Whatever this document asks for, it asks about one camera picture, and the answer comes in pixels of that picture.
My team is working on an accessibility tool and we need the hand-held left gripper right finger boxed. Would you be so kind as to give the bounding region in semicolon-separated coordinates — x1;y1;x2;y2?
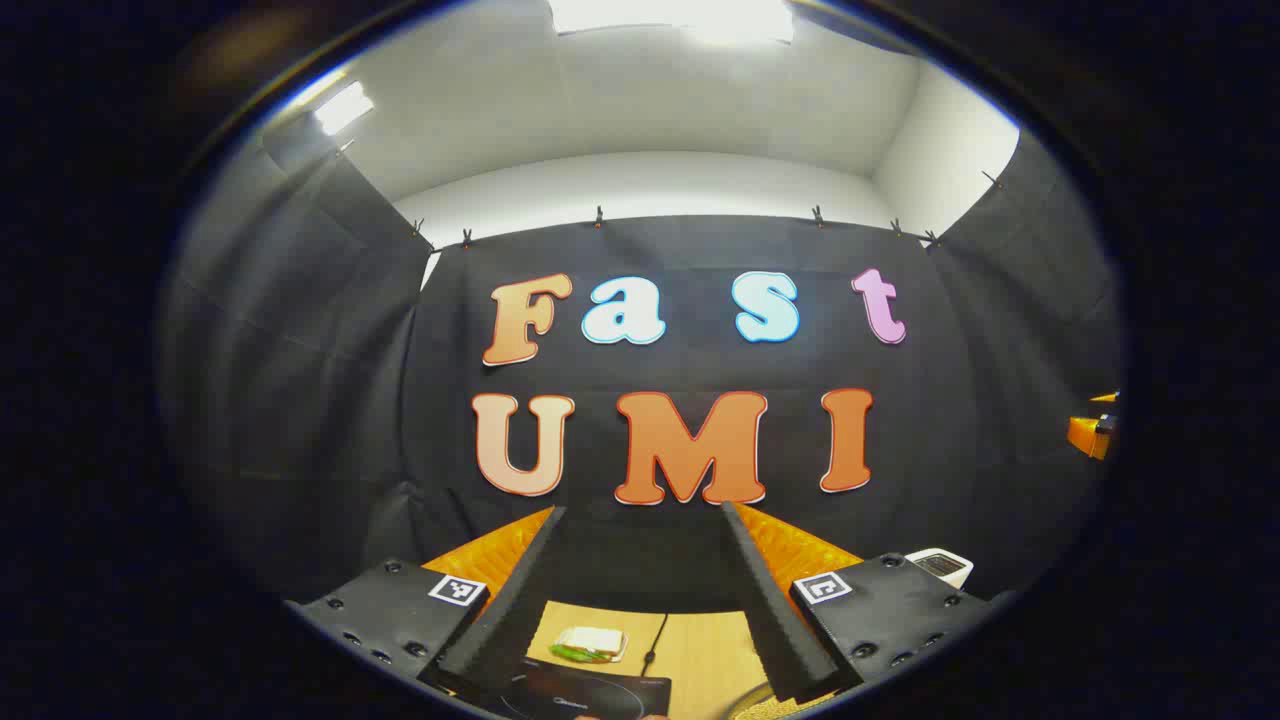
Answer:
720;500;996;706

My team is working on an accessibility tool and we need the sandwich with lettuce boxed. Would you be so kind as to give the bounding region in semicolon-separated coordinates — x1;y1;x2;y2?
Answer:
550;627;629;664

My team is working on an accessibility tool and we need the rectangular ceiling light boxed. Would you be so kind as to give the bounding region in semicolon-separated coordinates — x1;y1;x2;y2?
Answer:
313;80;376;136
548;0;796;46

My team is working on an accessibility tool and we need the black power cable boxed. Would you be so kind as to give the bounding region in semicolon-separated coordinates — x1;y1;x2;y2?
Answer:
640;612;669;676

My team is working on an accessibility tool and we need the black induction cooktop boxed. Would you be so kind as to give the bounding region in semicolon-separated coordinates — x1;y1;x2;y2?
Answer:
495;655;673;720

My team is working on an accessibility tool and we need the row of backdrop clips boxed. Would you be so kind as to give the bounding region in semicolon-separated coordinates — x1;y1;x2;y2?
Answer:
335;140;1004;251

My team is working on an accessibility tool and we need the white rounded container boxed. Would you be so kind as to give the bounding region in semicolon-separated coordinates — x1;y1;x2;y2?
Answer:
905;547;974;591

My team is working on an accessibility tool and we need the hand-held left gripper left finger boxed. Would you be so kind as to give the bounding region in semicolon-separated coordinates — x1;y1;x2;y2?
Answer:
285;505;569;706

